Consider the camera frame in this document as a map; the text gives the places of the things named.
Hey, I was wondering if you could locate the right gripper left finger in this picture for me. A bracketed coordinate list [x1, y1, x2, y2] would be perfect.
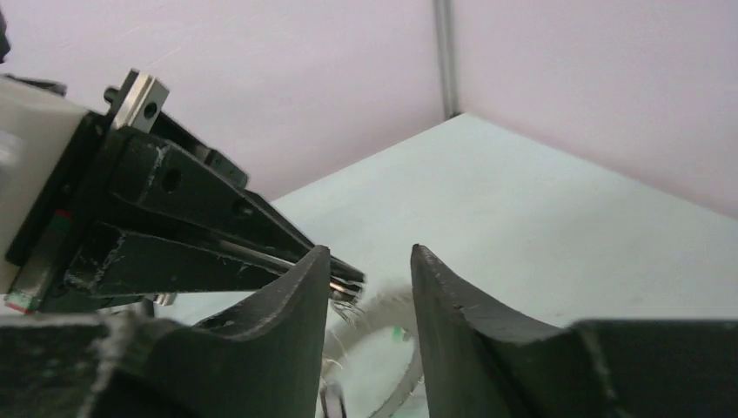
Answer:
[1, 246, 331, 417]

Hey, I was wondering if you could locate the left aluminium frame post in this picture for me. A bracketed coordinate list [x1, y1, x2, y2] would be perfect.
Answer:
[433, 0, 461, 120]

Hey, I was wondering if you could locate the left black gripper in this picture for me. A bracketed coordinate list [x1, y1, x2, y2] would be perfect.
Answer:
[4, 69, 366, 315]

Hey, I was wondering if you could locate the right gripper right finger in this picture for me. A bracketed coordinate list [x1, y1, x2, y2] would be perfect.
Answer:
[411, 244, 737, 418]

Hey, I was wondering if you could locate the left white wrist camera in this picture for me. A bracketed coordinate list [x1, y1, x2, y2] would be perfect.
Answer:
[0, 75, 93, 295]

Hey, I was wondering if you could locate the large metal keyring with keys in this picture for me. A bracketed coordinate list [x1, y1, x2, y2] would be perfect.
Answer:
[316, 277, 426, 417]

